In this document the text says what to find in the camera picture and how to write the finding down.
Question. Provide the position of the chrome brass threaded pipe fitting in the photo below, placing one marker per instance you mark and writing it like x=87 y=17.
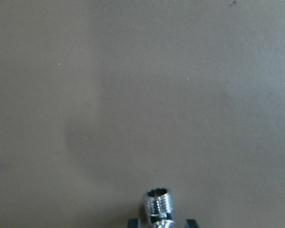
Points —
x=159 y=209

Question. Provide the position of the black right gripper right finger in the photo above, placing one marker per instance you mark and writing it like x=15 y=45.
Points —
x=191 y=223

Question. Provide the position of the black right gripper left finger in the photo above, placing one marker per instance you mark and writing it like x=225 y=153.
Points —
x=134 y=223

